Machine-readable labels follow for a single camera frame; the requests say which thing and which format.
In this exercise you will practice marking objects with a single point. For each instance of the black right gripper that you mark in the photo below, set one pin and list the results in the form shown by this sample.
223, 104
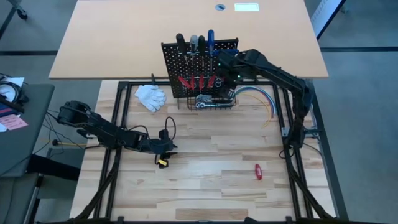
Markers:
233, 67

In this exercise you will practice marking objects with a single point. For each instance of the white paper sheet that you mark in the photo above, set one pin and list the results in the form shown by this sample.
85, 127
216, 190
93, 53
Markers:
12, 81

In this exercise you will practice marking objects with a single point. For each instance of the pink sticky note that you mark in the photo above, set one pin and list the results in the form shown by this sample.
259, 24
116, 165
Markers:
14, 122

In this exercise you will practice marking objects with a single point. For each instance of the white work gloves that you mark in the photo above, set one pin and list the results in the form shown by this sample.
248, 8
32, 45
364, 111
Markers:
152, 96

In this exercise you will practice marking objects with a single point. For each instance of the black perforated pegboard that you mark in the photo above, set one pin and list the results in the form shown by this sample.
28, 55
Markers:
169, 62

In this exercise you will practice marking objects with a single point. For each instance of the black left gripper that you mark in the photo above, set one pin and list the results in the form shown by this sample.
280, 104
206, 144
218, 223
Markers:
152, 145

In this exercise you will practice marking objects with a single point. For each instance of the white perforated panel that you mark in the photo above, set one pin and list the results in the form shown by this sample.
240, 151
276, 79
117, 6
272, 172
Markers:
326, 15

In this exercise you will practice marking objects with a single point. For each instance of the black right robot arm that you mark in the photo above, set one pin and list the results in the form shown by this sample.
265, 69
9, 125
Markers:
280, 73

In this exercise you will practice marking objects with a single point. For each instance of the black office chair base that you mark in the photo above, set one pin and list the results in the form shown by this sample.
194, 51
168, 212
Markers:
22, 13

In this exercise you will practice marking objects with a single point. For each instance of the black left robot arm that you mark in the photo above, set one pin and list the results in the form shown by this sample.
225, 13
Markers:
102, 130

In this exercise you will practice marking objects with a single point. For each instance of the silver ratchet wrench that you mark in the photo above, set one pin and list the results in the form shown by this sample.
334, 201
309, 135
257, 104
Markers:
199, 105

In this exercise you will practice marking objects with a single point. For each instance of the tan wooden desk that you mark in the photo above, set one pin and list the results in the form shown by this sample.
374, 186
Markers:
109, 37

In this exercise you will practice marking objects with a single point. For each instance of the dark grey side table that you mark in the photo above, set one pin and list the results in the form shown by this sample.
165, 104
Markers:
28, 146

